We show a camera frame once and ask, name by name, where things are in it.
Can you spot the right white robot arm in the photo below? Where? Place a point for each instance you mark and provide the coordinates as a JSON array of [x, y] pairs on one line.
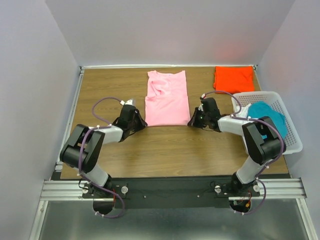
[[263, 141]]

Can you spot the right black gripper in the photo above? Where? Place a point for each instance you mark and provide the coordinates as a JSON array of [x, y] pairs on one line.
[[193, 121]]

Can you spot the folded orange t shirt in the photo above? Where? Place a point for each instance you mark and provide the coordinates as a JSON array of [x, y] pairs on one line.
[[234, 79]]

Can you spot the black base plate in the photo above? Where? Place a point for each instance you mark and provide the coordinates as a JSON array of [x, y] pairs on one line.
[[173, 192]]

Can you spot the white plastic basket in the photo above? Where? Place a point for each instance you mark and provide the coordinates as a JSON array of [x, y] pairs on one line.
[[273, 99]]

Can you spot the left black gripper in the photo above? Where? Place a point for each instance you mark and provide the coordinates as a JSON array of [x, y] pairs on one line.
[[142, 123]]

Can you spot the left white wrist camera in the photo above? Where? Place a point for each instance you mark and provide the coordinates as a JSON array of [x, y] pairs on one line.
[[131, 102]]

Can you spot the pink t shirt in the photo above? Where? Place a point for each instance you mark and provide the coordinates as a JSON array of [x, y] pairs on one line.
[[167, 102]]

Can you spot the teal t shirt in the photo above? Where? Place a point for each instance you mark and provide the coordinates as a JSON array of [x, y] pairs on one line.
[[261, 109]]

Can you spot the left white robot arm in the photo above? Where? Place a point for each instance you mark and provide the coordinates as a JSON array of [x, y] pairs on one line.
[[82, 149]]

